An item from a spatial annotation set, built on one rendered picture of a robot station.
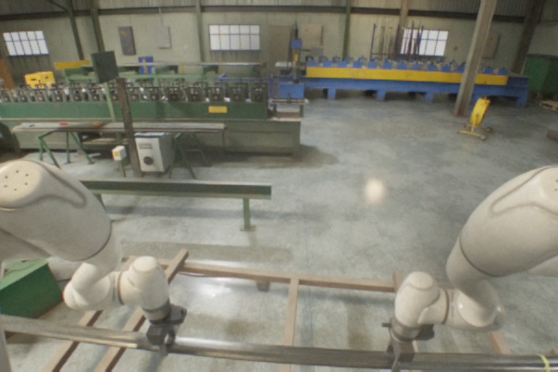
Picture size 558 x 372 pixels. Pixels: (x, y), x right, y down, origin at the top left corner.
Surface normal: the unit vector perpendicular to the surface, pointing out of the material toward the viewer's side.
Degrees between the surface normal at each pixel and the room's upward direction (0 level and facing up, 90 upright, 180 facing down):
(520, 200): 78
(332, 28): 90
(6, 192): 31
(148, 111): 90
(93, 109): 90
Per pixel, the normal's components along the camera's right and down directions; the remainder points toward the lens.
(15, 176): 0.29, -0.49
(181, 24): -0.04, 0.48
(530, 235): -0.72, 0.48
